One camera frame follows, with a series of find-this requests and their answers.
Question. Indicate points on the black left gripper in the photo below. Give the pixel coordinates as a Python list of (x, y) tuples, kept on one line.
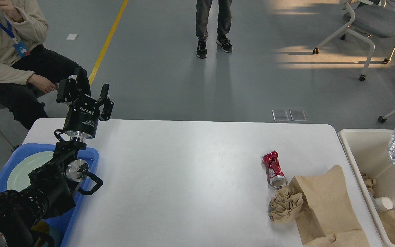
[(83, 115)]

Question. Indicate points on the brown cardboard in bin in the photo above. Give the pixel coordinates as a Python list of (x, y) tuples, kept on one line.
[(388, 221)]

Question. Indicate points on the blue plastic tray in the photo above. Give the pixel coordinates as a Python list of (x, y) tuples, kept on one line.
[(64, 223)]

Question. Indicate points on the white plastic bin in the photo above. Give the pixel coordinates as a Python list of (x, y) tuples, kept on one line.
[(366, 150)]

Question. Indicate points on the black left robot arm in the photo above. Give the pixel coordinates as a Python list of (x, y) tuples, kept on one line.
[(53, 185)]

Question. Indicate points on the crumpled paper in bin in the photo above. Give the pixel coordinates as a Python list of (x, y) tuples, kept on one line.
[(370, 184)]

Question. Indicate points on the white chair leg right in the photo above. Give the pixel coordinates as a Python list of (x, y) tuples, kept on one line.
[(383, 118)]

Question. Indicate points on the green plate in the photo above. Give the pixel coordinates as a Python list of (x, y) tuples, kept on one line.
[(19, 177)]

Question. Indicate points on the dark teal mug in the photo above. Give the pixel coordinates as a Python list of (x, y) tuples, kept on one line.
[(42, 232)]

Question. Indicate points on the brown paper bag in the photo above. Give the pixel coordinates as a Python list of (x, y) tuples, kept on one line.
[(327, 218)]

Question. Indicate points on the grey office chair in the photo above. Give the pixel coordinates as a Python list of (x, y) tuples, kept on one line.
[(364, 19)]

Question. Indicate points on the small white cup in bin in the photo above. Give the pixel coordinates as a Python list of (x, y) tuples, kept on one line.
[(382, 204)]

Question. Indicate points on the person in beige sweater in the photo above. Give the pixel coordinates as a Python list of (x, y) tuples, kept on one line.
[(26, 66)]

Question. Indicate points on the crumpled brown paper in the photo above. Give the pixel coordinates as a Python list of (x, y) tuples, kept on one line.
[(286, 205)]

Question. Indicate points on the crushed red can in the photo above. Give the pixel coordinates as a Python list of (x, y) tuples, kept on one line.
[(275, 176)]

